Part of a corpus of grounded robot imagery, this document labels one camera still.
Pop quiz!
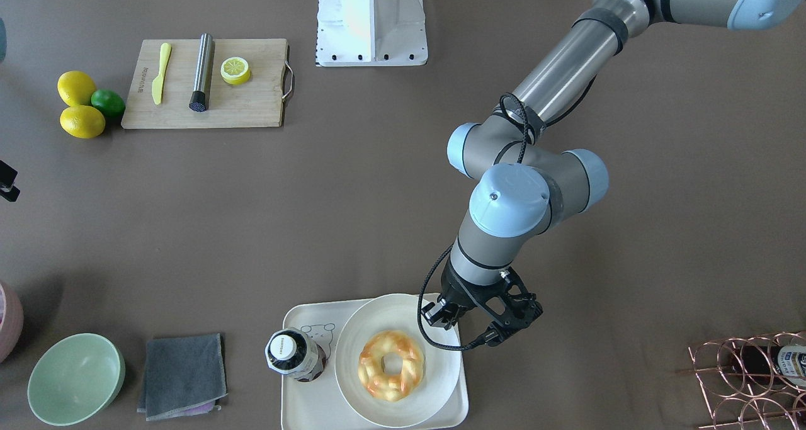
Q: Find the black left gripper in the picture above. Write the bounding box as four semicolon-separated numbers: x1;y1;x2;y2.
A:
421;259;498;330

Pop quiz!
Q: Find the green lime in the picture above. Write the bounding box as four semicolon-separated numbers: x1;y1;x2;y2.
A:
90;89;126;118

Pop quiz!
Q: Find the yellow lemon far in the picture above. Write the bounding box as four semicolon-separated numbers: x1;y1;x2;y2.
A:
57;71;97;108

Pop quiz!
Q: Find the cream rabbit tray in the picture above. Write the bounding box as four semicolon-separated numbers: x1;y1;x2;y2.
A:
280;299;469;429

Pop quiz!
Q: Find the grey folded cloth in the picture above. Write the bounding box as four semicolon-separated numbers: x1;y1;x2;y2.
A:
137;333;228;421

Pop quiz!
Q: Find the standing dark tea bottle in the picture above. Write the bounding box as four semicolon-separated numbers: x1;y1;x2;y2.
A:
264;327;326;382

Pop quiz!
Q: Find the copper wire bottle rack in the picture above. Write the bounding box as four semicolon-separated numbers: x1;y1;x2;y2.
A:
685;331;804;429

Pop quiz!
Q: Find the white camera post base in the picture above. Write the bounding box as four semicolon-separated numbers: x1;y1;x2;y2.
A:
315;0;429;67

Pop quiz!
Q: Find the yellow plastic knife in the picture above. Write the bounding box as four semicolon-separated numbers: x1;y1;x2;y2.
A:
150;42;173;105

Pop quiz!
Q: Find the steel black-tipped rod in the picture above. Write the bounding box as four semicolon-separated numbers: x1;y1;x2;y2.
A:
189;32;214;113

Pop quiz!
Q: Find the racked tea bottle upper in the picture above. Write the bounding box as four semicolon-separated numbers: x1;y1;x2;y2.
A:
730;344;805;389

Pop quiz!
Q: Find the half lemon slice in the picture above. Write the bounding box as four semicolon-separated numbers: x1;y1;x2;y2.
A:
220;57;251;86

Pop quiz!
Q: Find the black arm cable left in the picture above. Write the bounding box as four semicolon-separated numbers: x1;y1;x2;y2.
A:
417;93;535;353

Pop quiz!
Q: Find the glazed twisted donut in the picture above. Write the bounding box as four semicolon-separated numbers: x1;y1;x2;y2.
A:
358;330;425;402

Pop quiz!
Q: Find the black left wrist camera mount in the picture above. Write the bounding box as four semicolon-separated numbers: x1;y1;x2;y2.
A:
467;267;543;347

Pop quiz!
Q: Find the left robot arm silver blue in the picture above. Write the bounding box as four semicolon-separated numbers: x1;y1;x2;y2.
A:
515;4;804;344

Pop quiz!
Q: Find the mint green bowl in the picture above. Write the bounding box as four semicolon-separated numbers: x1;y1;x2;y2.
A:
28;333;126;426

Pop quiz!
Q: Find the yellow lemon near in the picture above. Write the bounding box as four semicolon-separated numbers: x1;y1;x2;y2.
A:
60;105;106;139

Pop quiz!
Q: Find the wooden cutting board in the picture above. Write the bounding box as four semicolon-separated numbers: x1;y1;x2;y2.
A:
121;38;291;130

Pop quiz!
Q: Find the yellow lemon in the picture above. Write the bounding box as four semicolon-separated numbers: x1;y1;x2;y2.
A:
60;105;106;139
57;71;97;108

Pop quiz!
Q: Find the white round plate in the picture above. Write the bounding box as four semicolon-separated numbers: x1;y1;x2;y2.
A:
332;293;462;428

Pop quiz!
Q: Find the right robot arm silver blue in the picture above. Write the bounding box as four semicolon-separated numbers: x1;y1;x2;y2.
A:
0;19;20;201

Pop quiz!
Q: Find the pink ice bowl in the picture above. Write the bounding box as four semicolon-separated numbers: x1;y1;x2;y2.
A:
1;281;24;362

